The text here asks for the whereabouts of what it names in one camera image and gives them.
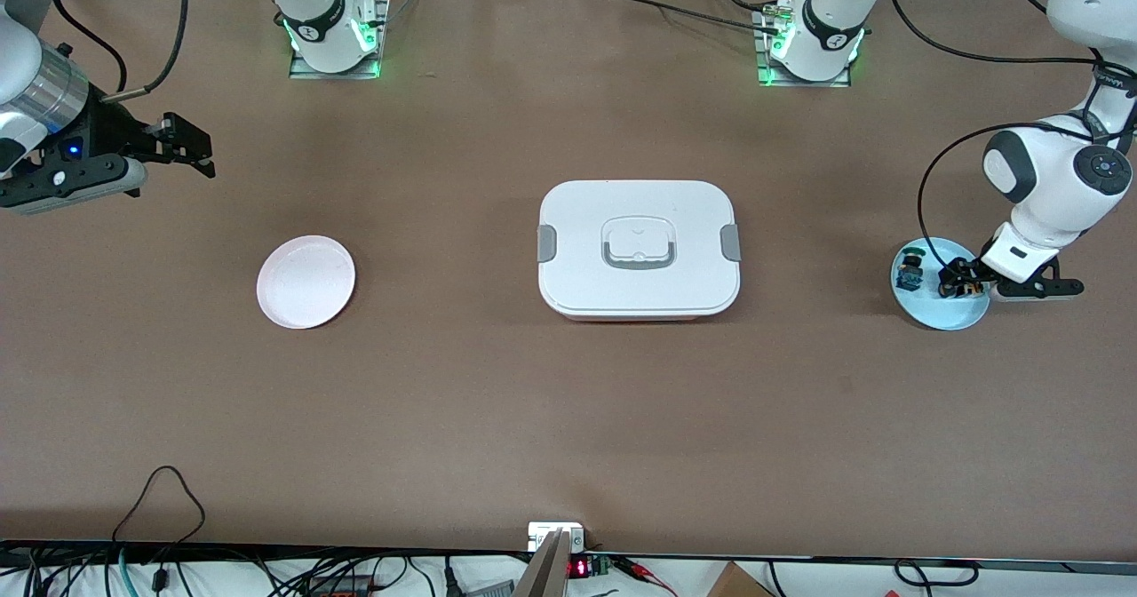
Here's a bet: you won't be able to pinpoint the white lidded lunch box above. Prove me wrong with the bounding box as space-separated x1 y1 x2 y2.
537 179 742 322

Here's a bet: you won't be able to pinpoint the black looped cable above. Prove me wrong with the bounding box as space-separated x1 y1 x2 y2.
110 465 208 571

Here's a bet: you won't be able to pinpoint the black camera cable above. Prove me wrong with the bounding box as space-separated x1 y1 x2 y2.
884 0 1137 267
49 0 192 102

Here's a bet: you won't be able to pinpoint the pale pink round plate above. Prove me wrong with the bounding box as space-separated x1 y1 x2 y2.
256 235 357 330

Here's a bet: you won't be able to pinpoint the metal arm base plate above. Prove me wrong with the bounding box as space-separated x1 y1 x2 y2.
288 0 393 81
753 0 855 90

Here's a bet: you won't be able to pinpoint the teal cable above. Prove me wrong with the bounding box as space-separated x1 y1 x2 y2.
113 547 142 597

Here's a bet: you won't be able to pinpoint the green push-button switch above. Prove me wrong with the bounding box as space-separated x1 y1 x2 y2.
894 245 927 292

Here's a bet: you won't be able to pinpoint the black coiled cable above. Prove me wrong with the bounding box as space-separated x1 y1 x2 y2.
892 558 981 588

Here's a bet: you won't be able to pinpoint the white socket box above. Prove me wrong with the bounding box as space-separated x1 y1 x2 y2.
527 521 588 554

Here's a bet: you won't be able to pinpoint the thin black cable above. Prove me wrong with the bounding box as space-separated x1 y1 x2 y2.
608 0 788 35

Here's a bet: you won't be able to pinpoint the brown cardboard piece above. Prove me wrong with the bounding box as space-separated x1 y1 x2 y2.
705 561 776 597

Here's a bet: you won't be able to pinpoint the red wire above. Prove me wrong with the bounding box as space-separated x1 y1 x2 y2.
612 556 679 597

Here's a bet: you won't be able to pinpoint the light blue round plate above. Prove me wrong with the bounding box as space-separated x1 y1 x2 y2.
890 235 992 331

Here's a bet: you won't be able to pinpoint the aluminium bar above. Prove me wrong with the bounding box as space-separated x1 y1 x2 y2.
510 529 573 597

